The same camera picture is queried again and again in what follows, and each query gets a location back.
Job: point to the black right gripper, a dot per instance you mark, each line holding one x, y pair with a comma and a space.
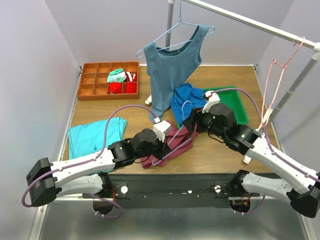
196, 115

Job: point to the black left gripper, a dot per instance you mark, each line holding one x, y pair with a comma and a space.
163, 149

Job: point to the maroon tank top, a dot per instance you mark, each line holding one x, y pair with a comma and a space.
179, 140

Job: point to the bright blue ribbed tank top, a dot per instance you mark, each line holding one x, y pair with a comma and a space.
184, 99

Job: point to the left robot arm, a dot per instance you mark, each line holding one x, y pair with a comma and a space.
49, 180

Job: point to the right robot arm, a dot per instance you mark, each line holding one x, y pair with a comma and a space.
296, 184

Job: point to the teal blue tank top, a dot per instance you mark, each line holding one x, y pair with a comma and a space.
169, 69

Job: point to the blue hanger holding tank top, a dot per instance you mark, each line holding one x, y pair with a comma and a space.
175, 40

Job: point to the green plastic tray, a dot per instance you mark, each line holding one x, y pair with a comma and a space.
232, 99

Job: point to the red cloth in right compartment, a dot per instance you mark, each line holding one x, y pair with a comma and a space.
130, 88

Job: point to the red cloth in compartment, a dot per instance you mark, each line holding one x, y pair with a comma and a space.
115, 88
130, 88

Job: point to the turquoise folded shorts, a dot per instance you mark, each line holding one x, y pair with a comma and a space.
88, 138

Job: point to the red cloth in left compartment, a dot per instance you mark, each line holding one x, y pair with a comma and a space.
115, 88

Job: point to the red white striped sock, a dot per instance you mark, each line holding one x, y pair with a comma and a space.
131, 76

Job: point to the green white sock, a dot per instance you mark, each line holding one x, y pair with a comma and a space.
117, 76

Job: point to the orange compartment organizer box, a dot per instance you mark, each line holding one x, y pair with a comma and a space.
93, 85

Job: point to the metal clothes rack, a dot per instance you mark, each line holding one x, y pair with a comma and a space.
315, 46

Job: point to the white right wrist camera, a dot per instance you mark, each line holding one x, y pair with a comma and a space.
211, 98

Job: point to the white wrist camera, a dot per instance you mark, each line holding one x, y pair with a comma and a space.
211, 98
161, 129

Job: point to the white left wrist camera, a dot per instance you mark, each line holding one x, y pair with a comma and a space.
161, 129

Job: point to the black table edge rail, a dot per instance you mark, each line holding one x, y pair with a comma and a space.
159, 191

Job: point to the pink wire hanger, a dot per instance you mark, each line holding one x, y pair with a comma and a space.
266, 111

